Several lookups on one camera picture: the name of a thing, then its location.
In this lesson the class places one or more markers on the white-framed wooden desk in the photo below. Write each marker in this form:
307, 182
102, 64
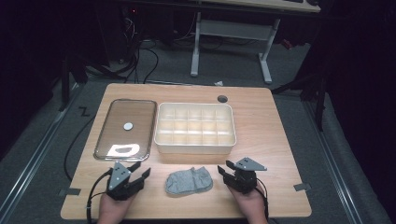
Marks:
233, 29

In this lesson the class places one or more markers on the white divided storage box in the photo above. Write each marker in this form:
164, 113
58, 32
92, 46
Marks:
195, 129

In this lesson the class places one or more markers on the black metal stand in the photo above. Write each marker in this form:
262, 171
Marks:
67, 84
314, 90

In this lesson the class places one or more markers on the grey tape piece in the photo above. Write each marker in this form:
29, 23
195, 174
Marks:
302, 187
70, 192

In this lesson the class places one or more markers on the crumpled white paper scrap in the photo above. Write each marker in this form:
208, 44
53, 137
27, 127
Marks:
219, 83

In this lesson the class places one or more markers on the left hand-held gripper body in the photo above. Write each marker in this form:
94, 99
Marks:
118, 177

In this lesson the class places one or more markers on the grey sock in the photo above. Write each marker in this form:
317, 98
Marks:
188, 182

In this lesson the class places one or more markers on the clear plastic box lid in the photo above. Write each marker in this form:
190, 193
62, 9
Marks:
126, 129

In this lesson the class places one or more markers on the metal floor rail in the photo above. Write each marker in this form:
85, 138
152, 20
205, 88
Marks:
333, 161
34, 161

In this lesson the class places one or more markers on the person's right hand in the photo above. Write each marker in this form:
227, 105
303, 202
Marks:
249, 205

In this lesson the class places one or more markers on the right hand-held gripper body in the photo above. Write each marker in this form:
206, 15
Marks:
244, 177

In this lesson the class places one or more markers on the person's left hand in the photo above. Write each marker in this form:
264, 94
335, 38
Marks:
115, 208

